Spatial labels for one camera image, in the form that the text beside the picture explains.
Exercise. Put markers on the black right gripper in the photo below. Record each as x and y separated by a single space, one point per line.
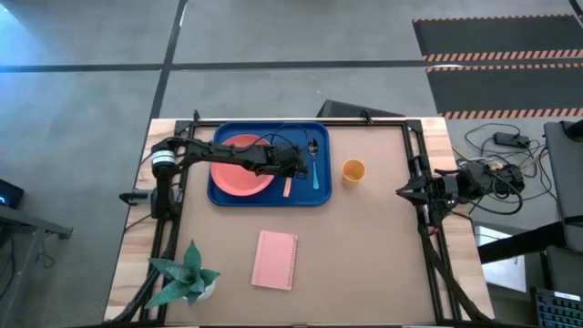
439 191

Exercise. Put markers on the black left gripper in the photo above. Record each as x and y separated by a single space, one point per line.
291 165

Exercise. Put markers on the coral pink plate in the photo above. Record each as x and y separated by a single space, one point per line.
237 180

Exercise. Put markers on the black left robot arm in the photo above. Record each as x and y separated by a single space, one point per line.
214 152

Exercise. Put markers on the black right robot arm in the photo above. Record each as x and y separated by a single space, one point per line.
487 182

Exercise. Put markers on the blue plastic tray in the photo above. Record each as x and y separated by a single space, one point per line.
319 196

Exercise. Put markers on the orange plastic cup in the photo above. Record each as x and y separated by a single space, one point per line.
354 171

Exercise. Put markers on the black monitor behind table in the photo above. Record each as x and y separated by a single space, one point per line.
346 109

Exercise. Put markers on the pink spiral notebook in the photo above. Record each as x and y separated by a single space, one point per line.
274 259

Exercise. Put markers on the white box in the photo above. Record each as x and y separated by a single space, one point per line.
501 262

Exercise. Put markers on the black power adapter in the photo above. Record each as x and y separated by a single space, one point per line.
511 139

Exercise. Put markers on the black desk beam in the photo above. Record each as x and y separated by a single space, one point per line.
524 241

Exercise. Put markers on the black striped floor mat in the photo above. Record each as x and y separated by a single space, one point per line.
496 36
505 89

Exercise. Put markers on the green plant in white pot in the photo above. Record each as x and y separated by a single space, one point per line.
187 278

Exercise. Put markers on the black table clamp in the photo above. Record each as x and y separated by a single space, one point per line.
134 197

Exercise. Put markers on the backlit computer keyboard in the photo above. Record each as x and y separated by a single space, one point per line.
559 310

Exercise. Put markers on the grey side desk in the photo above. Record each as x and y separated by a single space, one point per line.
23 228

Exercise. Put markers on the black device with blue light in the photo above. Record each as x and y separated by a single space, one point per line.
9 193

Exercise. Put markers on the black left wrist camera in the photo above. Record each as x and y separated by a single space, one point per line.
286 152

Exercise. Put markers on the black aluminium table frame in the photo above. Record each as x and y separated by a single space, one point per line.
407 132

